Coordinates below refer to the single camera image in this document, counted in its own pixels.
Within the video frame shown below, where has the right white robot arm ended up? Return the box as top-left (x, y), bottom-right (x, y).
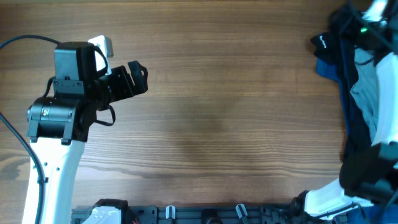
top-left (274, 1), bottom-right (397, 223)

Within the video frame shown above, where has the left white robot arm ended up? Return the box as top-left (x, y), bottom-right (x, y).
top-left (22, 42), bottom-right (148, 223)

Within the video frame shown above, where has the dark clothes pile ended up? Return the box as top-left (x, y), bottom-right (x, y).
top-left (310, 2), bottom-right (398, 162)

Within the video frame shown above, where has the grey garment in pile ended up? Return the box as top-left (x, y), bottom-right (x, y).
top-left (350, 48), bottom-right (379, 142)

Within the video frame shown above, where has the blue cloth bottom right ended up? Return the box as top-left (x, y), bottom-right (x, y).
top-left (346, 205), bottom-right (397, 224)

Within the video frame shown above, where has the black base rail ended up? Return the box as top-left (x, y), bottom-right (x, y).
top-left (70, 203), bottom-right (349, 224)

